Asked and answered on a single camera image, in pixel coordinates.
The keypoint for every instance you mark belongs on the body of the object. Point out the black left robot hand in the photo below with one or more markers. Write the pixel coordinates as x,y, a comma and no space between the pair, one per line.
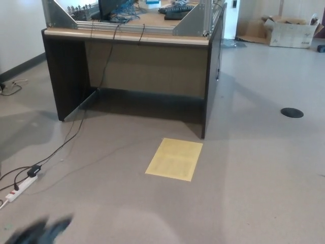
40,233

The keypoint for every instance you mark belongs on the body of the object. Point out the white power strip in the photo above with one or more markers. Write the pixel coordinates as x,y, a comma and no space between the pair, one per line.
23,185

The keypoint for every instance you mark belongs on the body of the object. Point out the black power adapter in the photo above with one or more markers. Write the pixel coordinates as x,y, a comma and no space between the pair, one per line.
33,170

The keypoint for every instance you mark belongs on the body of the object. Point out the yellow paper sheet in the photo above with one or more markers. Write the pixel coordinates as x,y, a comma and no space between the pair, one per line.
174,160

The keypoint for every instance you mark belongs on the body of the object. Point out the dark wood office desk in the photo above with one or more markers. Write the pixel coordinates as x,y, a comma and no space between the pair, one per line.
152,66

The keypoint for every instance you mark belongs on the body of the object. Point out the black computer monitor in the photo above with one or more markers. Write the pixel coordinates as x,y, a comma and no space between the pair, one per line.
109,6

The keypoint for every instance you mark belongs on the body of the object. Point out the flat black device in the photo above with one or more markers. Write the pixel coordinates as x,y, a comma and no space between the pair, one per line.
174,16

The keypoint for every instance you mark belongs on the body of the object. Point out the white box with marker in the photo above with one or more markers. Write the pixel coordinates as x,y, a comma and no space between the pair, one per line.
153,2

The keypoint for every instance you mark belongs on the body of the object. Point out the black keyboard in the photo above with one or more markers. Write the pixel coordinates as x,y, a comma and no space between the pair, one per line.
177,9

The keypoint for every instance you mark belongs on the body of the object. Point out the black round floor cover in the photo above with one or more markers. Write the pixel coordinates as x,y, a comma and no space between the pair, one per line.
292,113

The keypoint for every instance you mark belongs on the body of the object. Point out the flattened brown cardboard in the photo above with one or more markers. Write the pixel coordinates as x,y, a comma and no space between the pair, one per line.
254,31

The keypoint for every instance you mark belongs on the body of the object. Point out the open cardboard box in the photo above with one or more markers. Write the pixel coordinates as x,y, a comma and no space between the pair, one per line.
290,35

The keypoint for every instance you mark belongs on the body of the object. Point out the dark blue floor object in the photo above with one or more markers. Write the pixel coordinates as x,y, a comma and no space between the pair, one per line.
321,48

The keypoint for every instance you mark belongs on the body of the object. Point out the aluminium extrusion frame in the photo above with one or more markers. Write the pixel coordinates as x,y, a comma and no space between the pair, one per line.
63,20

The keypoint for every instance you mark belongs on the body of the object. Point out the black wall switch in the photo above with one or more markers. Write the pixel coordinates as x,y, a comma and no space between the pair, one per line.
234,3

